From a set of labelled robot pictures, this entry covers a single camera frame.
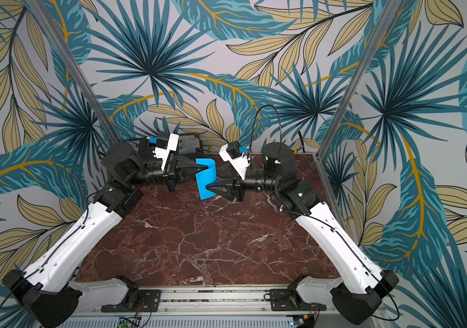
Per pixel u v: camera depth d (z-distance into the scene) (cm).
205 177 50
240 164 48
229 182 48
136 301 70
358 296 37
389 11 69
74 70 82
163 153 47
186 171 55
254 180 49
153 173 50
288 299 65
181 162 51
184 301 75
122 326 71
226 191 50
